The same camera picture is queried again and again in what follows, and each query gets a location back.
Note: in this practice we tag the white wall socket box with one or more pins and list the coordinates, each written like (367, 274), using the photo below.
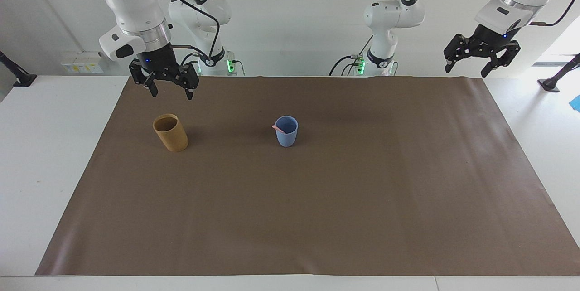
(81, 62)

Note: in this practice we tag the black stand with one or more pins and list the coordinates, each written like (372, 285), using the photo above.
(18, 75)
(555, 80)

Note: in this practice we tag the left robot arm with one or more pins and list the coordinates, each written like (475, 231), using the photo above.
(389, 14)

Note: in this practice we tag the blue cup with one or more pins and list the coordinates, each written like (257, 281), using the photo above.
(287, 138)

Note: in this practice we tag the yellow-brown cup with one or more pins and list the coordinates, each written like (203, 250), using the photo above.
(171, 136)

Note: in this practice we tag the pink chopstick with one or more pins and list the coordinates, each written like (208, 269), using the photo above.
(277, 128)

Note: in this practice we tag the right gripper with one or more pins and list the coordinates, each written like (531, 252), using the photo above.
(162, 62)

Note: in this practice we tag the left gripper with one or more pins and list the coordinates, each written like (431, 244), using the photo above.
(496, 39)

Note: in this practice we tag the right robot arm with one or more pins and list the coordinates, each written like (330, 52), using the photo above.
(131, 1)

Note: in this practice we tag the blue object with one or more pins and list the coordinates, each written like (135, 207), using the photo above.
(577, 103)

